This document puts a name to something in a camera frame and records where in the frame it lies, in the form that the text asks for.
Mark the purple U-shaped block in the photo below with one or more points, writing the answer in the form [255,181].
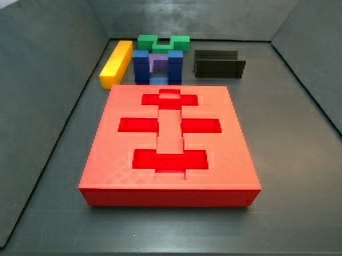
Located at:
[158,64]

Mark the red board with slots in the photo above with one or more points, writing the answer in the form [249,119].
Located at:
[170,149]

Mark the black angled fixture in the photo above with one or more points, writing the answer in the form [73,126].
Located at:
[218,64]

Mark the yellow long block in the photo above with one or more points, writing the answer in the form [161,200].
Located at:
[117,65]

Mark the blue U-shaped block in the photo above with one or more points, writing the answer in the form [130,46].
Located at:
[144,77]

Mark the green zigzag block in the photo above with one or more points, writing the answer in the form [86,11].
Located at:
[180,42]

